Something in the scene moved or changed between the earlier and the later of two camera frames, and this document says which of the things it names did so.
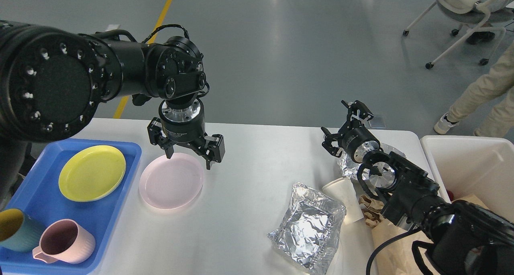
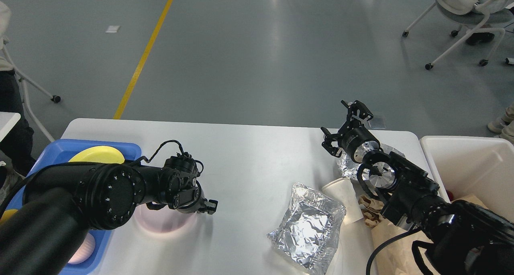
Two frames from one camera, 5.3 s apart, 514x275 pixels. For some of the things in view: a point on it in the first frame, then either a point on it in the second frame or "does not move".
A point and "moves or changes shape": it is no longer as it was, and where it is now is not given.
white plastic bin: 463,166 does not move
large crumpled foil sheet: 310,232 does not move
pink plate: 168,183 moves or changes shape
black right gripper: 353,137 does not move
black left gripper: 186,125 -> 192,200
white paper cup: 343,188 does not move
